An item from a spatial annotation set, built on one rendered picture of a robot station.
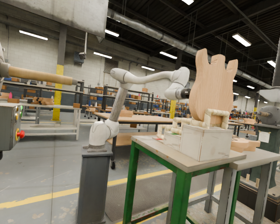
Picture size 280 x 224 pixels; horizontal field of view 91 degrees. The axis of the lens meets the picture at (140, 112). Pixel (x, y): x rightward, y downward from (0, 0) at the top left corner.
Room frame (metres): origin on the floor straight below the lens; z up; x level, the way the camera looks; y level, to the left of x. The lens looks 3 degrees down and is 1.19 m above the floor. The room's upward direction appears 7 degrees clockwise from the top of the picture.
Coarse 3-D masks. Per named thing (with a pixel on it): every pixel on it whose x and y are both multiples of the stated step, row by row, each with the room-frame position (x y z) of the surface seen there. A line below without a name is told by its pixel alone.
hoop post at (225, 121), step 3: (228, 114) 0.81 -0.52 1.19; (225, 117) 0.81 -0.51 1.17; (228, 117) 0.81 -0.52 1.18; (222, 120) 0.82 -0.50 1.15; (225, 120) 0.81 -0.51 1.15; (222, 123) 0.82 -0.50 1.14; (225, 123) 0.81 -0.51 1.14; (222, 126) 0.82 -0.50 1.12; (225, 126) 0.81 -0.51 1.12; (225, 129) 0.81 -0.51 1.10
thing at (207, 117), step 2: (206, 112) 0.73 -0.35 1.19; (208, 112) 0.73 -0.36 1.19; (210, 112) 0.73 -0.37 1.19; (204, 114) 0.74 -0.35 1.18; (206, 114) 0.73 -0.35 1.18; (208, 114) 0.73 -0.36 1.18; (210, 114) 0.73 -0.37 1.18; (204, 116) 0.74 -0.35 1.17; (206, 116) 0.73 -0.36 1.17; (208, 116) 0.73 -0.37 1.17; (210, 116) 0.73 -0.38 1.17; (204, 118) 0.74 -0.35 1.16; (206, 118) 0.73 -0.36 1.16; (208, 118) 0.73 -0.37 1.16; (210, 118) 0.73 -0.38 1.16; (204, 120) 0.74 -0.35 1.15; (206, 120) 0.73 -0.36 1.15; (208, 120) 0.73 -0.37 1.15; (206, 122) 0.73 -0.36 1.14; (208, 122) 0.73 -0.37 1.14; (208, 124) 0.73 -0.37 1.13; (208, 126) 0.73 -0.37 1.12; (204, 128) 0.73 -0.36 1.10; (206, 128) 0.73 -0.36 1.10; (208, 128) 0.73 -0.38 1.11
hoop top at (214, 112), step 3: (207, 111) 0.73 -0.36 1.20; (210, 111) 0.73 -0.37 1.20; (213, 111) 0.74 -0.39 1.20; (216, 111) 0.75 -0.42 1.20; (219, 111) 0.77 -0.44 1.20; (222, 111) 0.78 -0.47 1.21; (225, 111) 0.80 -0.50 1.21; (213, 114) 0.75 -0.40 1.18; (216, 114) 0.76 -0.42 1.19; (219, 114) 0.77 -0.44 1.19; (222, 114) 0.78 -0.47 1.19; (225, 114) 0.79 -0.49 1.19
